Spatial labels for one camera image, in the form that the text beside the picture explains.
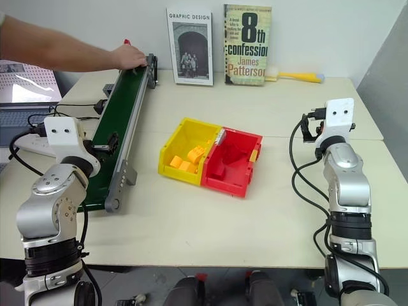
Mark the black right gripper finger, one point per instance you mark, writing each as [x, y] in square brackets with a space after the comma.
[305, 132]
[313, 127]

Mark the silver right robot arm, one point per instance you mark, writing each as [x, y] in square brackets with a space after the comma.
[347, 178]

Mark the red plastic bin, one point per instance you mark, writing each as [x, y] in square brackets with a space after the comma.
[236, 172]

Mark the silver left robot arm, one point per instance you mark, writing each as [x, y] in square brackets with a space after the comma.
[48, 191]

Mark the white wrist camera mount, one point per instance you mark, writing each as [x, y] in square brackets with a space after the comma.
[60, 134]
[338, 118]

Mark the small red block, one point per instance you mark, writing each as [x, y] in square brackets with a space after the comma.
[127, 41]

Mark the green conveyor belt grey frame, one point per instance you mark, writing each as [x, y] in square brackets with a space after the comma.
[121, 121]

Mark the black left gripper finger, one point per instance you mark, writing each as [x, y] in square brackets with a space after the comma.
[113, 139]
[105, 148]

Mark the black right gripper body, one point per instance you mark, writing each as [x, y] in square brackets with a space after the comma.
[319, 129]

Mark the open laptop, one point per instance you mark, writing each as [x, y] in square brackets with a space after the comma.
[25, 92]

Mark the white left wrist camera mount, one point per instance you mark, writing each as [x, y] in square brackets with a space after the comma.
[60, 134]

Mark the black caster wheel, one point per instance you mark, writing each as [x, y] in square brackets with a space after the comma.
[304, 298]
[134, 299]

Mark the yellow toothed block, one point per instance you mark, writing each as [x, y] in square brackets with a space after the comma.
[196, 153]

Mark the dark rounded shape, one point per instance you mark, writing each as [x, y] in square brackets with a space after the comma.
[186, 293]
[265, 290]

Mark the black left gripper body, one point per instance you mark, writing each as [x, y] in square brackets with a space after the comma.
[86, 144]

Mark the person's bare forearm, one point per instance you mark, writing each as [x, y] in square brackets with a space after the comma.
[48, 44]

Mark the yellow plastic bin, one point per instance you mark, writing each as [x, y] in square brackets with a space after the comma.
[181, 143]

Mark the white power strip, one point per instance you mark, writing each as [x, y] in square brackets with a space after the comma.
[35, 145]

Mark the person's bare hand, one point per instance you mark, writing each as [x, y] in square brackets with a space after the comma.
[129, 57]

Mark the Graphic Design book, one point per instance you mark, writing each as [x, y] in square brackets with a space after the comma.
[191, 48]

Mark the red rectangular block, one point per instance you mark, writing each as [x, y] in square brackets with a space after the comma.
[218, 175]

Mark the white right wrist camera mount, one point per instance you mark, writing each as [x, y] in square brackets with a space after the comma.
[338, 118]

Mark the yellow cube block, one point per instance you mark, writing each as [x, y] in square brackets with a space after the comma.
[175, 161]
[185, 166]

